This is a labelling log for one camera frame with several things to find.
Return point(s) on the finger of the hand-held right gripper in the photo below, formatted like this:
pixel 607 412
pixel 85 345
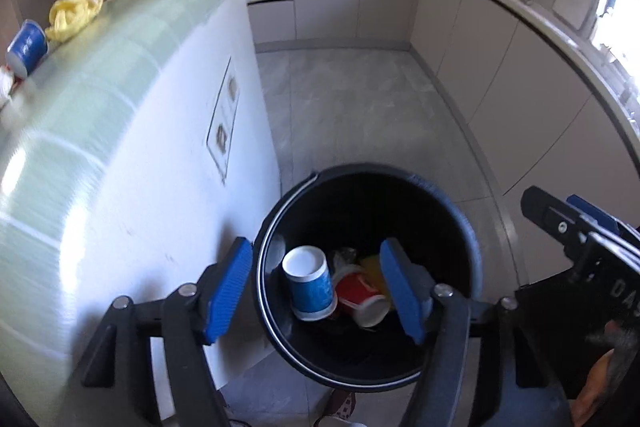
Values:
pixel 592 212
pixel 550 214

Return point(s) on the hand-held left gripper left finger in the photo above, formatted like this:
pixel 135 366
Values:
pixel 227 292

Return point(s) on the kitchen counter cabinets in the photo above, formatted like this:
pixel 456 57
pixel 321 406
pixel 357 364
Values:
pixel 500 72

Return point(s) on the kitchen window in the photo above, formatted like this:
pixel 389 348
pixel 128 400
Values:
pixel 622 37

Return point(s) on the white plastic bag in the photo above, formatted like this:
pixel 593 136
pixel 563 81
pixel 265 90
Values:
pixel 4 82

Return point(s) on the green checked tablecloth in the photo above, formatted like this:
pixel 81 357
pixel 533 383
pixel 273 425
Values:
pixel 125 57

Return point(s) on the black plastic bucket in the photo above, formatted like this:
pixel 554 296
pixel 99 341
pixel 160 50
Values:
pixel 450 232

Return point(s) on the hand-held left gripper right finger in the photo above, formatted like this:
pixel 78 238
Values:
pixel 402 292

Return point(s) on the patterned red slipper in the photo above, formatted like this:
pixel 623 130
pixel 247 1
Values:
pixel 340 407

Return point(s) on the clear socket cover panel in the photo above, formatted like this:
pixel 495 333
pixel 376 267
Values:
pixel 222 127

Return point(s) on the white table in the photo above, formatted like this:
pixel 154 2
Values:
pixel 175 207

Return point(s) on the red paper cup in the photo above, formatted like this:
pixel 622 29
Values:
pixel 360 299

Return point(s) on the blue white paper cup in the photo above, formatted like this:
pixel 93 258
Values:
pixel 310 284
pixel 27 49

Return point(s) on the yellow towel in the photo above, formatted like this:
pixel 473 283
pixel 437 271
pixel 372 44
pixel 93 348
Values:
pixel 75 12

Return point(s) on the person's right forearm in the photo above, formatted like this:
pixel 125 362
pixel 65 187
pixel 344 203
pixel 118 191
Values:
pixel 595 387

